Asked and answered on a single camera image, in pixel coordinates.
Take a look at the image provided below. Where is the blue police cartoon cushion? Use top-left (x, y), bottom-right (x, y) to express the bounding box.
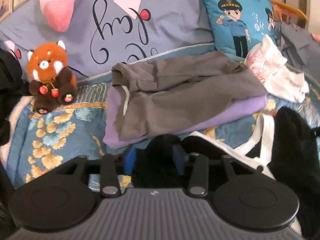
top-left (203, 0), bottom-right (276, 58)

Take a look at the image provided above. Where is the black white knit cardigan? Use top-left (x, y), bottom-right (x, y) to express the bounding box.
top-left (131, 107), bottom-right (319, 239)

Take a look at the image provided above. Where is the lavender script pillow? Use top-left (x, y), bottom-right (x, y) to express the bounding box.
top-left (1, 0), bottom-right (214, 80)

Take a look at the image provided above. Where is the folded purple garment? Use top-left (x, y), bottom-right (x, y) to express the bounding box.
top-left (103, 87), bottom-right (267, 149)

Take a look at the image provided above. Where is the white floral crumpled garment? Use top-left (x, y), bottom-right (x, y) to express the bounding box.
top-left (244, 35), bottom-right (309, 103)

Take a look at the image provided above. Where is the blue floral quilted bedspread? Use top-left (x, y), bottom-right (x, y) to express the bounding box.
top-left (0, 42), bottom-right (320, 190)

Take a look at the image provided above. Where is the grey blue blanket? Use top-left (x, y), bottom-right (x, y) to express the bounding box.
top-left (276, 22), bottom-right (319, 82)

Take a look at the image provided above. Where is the red panda plush toy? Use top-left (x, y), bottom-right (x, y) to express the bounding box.
top-left (26, 40), bottom-right (78, 115)

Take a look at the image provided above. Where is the folded grey garment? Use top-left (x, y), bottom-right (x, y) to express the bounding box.
top-left (112, 51), bottom-right (267, 140)

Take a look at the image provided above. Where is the orange wooden headboard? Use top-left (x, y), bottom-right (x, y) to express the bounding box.
top-left (270, 0), bottom-right (309, 24)

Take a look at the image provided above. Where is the pink white plush toy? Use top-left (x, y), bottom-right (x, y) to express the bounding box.
top-left (40, 0), bottom-right (75, 33)

